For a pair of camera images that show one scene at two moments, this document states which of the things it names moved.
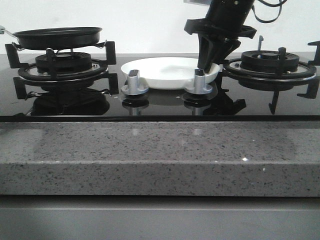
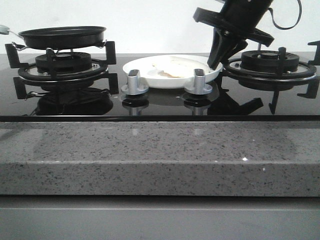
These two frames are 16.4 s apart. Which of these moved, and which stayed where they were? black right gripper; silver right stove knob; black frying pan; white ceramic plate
Moved: black right gripper
Stayed: black frying pan; white ceramic plate; silver right stove knob
